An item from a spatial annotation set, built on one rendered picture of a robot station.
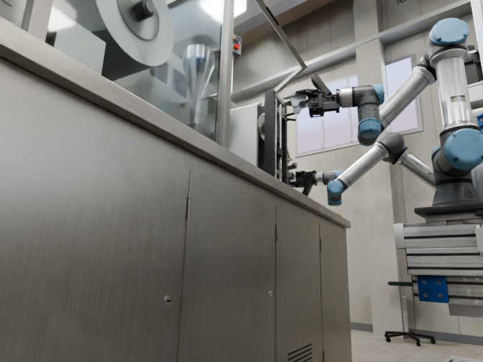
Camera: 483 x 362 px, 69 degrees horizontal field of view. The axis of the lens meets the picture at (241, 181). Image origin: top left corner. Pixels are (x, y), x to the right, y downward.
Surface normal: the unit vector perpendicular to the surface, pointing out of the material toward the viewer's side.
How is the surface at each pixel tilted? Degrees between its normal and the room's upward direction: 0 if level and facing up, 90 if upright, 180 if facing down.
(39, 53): 90
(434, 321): 90
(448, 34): 82
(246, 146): 90
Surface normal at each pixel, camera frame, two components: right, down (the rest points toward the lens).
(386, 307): -0.64, -0.22
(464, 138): -0.29, -0.12
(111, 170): 0.87, -0.11
